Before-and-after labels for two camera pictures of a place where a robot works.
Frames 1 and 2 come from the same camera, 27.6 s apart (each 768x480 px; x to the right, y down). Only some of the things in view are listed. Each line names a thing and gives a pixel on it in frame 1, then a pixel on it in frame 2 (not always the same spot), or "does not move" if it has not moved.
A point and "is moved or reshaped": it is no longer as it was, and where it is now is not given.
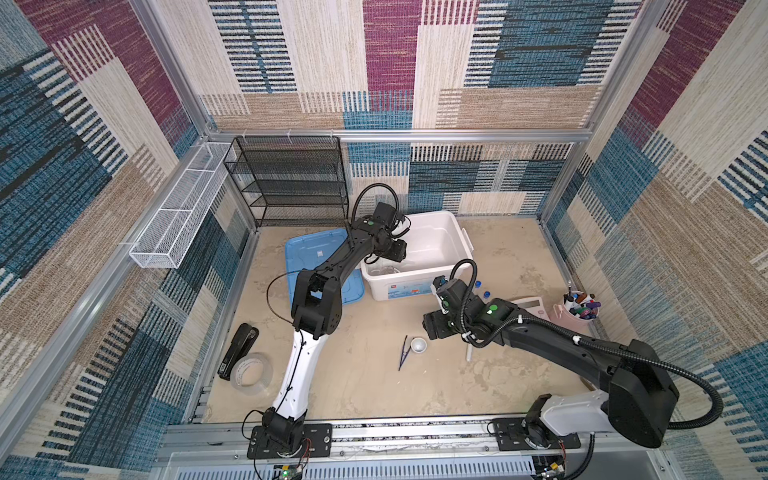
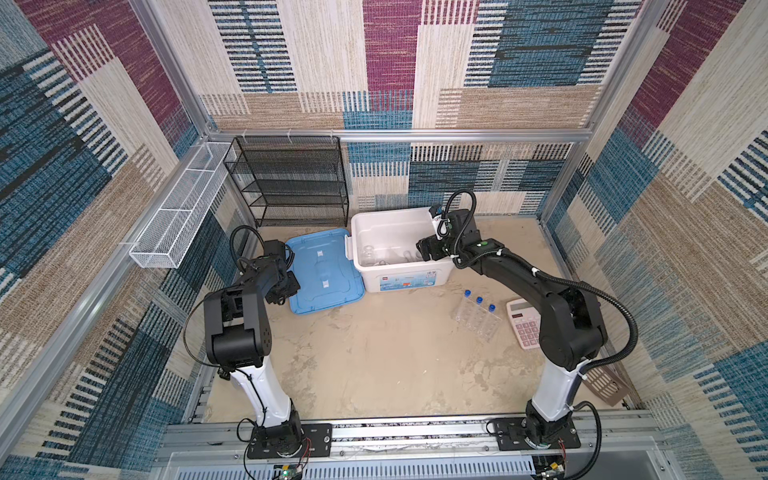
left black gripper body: [392, 250] -> [286, 288]
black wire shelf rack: [291, 181] does not move
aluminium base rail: [465, 450] does not move
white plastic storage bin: [436, 244] is moved or reshaped
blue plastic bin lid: [310, 251] does not move
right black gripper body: [446, 325] -> [441, 248]
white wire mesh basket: [164, 242] does not move
